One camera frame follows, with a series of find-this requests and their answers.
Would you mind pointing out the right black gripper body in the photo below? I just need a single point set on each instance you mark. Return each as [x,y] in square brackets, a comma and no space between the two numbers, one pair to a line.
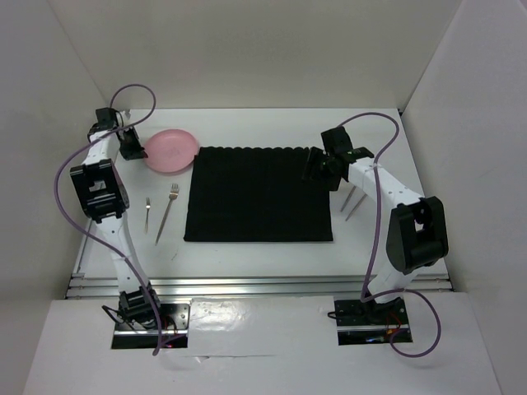
[333,179]

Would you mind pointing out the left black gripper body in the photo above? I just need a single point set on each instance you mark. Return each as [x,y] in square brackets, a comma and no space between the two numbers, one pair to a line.
[129,144]

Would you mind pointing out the pink plastic plate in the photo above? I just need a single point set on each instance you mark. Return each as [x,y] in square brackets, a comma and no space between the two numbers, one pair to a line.
[170,151]

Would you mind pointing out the silver spoon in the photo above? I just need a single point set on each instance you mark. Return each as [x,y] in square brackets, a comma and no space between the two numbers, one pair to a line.
[348,198]

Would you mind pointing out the silver table knife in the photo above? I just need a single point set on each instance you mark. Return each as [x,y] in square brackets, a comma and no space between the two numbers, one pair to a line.
[357,205]

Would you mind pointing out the large silver dinner fork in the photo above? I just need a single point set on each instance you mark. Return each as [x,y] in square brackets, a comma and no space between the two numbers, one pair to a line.
[173,195]

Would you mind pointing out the small silver dessert fork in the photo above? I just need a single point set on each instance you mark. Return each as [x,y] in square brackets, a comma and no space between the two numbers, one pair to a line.
[148,206]

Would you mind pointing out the black cloth placemat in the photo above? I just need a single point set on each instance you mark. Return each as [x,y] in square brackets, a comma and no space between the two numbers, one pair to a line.
[255,195]

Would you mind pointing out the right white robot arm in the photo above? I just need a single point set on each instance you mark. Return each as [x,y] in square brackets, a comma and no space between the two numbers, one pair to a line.
[410,230]

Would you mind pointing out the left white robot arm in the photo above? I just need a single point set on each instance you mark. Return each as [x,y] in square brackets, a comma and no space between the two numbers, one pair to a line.
[105,201]

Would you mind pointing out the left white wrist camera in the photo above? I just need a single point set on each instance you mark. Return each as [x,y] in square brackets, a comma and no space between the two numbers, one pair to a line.
[123,117]

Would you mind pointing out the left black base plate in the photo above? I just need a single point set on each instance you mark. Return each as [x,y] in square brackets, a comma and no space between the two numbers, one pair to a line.
[129,334]

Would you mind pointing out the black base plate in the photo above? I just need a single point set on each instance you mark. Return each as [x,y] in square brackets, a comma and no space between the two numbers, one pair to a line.
[370,323]
[129,334]

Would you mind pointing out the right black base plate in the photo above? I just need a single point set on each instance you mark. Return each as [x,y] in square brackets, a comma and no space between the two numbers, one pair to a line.
[370,323]

